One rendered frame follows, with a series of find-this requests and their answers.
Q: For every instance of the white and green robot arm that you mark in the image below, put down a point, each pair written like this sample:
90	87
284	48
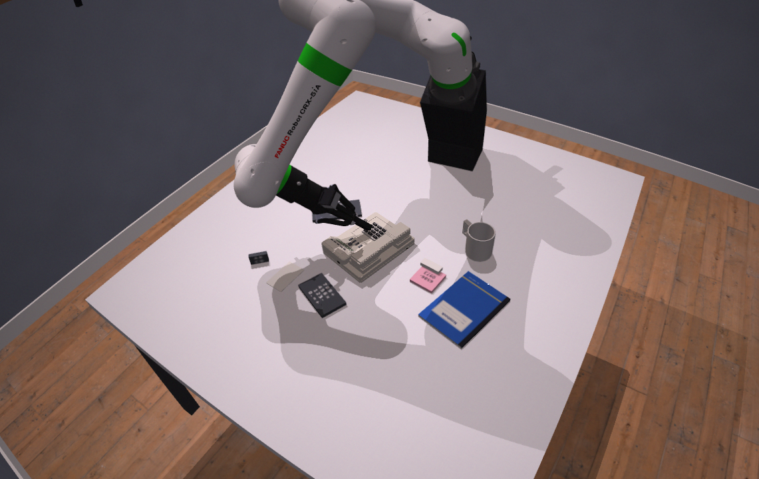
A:
341	32

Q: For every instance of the pink sticky note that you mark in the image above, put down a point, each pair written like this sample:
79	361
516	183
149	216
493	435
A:
427	279

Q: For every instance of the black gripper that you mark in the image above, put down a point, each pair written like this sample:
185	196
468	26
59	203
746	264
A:
308	199

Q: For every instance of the blue notebook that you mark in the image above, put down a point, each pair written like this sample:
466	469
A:
464	309

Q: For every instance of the grey mug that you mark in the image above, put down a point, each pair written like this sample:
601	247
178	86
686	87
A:
478	250

